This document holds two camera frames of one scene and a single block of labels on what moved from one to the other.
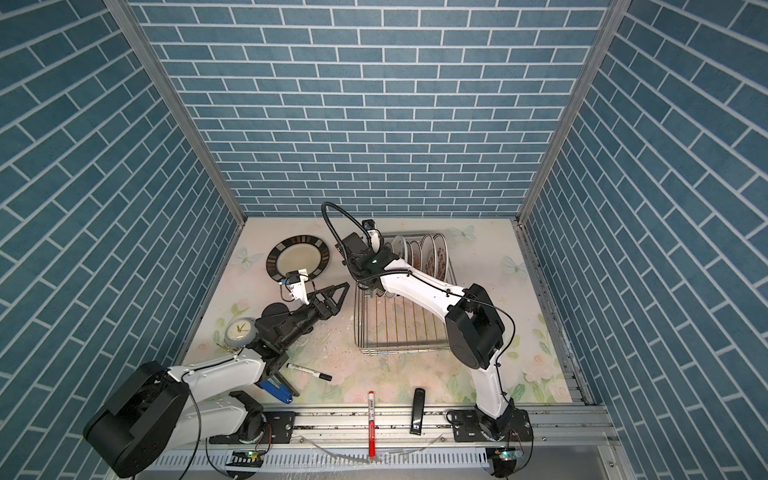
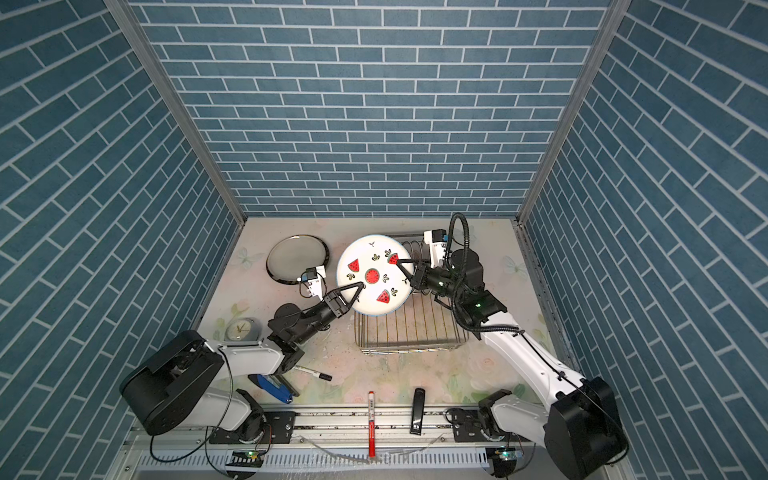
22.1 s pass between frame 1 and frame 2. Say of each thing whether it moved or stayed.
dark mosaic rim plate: stayed
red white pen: stayed
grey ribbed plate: moved
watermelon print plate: moved
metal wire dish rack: stayed
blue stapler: stayed
